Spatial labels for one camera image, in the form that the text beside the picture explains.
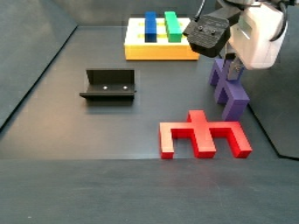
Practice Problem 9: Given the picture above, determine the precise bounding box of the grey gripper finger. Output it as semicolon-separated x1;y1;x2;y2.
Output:
227;57;244;81
224;52;236;60

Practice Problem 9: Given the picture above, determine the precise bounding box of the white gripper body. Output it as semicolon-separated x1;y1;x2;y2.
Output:
228;2;287;70

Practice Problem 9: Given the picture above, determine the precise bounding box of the purple m-shaped block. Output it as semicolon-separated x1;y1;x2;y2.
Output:
210;59;250;121

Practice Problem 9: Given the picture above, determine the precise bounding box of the yellow slotted board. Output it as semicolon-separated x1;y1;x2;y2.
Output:
124;18;200;60

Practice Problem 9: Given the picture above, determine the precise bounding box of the green bar block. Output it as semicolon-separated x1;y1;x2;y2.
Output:
164;11;183;43

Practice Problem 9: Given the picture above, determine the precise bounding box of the red m-shaped block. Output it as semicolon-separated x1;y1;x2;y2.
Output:
159;110;252;159

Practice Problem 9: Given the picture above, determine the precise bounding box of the blue bar block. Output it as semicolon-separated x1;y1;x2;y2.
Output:
144;11;156;43

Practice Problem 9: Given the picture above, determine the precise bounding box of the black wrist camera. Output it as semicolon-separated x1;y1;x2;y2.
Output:
183;15;230;58

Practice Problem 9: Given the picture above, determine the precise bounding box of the black angle bracket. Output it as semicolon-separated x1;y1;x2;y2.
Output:
79;68;136;101

